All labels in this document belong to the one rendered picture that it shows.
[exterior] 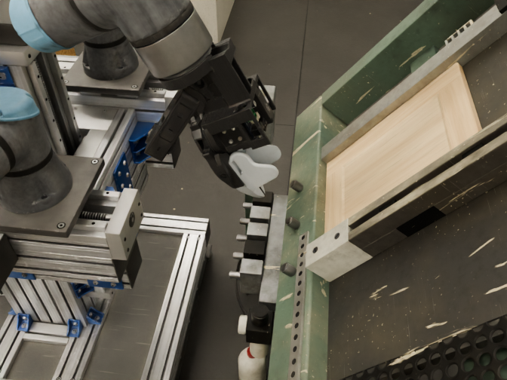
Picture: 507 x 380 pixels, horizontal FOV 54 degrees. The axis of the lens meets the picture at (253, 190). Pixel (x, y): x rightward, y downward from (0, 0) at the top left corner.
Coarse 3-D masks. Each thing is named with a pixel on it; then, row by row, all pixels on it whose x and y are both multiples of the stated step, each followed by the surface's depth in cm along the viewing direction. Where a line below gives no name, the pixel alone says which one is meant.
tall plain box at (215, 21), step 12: (192, 0) 334; (204, 0) 333; (216, 0) 333; (228, 0) 380; (204, 12) 339; (216, 12) 338; (228, 12) 384; (204, 24) 345; (216, 24) 344; (216, 36) 351
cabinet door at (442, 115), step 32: (416, 96) 114; (448, 96) 104; (384, 128) 119; (416, 128) 108; (448, 128) 99; (480, 128) 93; (352, 160) 124; (384, 160) 112; (416, 160) 102; (352, 192) 116; (384, 192) 106
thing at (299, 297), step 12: (300, 240) 116; (300, 252) 113; (300, 264) 110; (300, 276) 108; (300, 288) 105; (300, 300) 103; (300, 312) 101; (300, 324) 99; (300, 336) 96; (300, 348) 95; (300, 360) 93; (288, 372) 94
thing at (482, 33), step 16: (496, 16) 101; (464, 32) 108; (480, 32) 103; (496, 32) 103; (448, 48) 110; (464, 48) 106; (480, 48) 106; (432, 64) 112; (448, 64) 109; (464, 64) 109; (416, 80) 114; (432, 80) 112; (400, 96) 116; (368, 112) 125; (384, 112) 120; (352, 128) 127; (368, 128) 124; (336, 144) 130
